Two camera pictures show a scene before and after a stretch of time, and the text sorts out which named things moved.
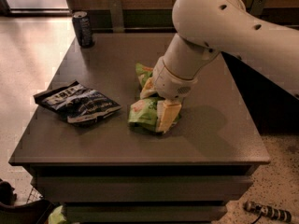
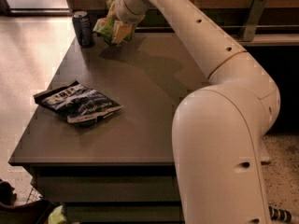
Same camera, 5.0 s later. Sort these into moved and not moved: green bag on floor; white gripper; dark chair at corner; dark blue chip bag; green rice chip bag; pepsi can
Moved: white gripper; green rice chip bag
Not moved: dark chair at corner; dark blue chip bag; pepsi can; green bag on floor
